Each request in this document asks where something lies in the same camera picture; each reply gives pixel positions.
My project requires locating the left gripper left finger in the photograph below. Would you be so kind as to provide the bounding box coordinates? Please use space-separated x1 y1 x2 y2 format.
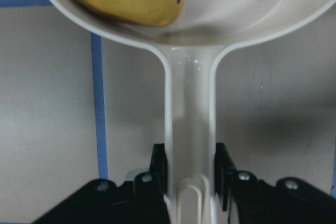
34 144 168 223

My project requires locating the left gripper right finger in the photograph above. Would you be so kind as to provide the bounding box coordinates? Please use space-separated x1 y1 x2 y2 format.
214 143 335 223

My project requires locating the beige dustpan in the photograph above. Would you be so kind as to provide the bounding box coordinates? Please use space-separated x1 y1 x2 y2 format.
50 0 335 223

